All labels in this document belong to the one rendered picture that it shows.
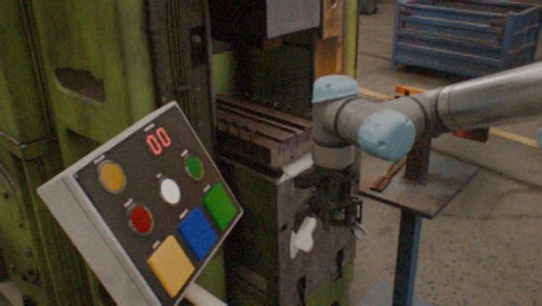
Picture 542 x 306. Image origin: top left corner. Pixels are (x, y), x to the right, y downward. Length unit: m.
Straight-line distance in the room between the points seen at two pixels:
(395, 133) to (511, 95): 0.16
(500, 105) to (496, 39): 4.33
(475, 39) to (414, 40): 0.63
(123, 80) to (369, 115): 0.62
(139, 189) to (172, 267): 0.14
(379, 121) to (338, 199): 0.20
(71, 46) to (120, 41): 0.36
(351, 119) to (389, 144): 0.08
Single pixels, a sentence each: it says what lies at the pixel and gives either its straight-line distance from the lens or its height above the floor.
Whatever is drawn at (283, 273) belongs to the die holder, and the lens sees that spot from 1.51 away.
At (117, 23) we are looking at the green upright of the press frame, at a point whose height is 1.34.
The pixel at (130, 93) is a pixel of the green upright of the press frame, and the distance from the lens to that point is 1.22.
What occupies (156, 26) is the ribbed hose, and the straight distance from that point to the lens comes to 1.20.
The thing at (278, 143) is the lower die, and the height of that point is 0.98.
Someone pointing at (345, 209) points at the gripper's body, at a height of 1.05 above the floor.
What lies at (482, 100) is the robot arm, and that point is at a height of 1.30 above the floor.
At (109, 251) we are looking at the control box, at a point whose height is 1.07.
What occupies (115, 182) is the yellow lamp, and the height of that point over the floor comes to 1.16.
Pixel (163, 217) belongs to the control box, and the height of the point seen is 1.07.
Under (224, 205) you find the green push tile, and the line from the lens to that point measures 1.06.
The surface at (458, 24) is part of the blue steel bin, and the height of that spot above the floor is 0.56.
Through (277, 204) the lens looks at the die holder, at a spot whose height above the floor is 0.85.
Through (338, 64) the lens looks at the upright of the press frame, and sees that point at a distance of 1.77.
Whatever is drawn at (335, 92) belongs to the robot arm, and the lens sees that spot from 0.85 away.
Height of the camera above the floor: 1.55
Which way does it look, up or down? 25 degrees down
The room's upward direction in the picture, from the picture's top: 1 degrees counter-clockwise
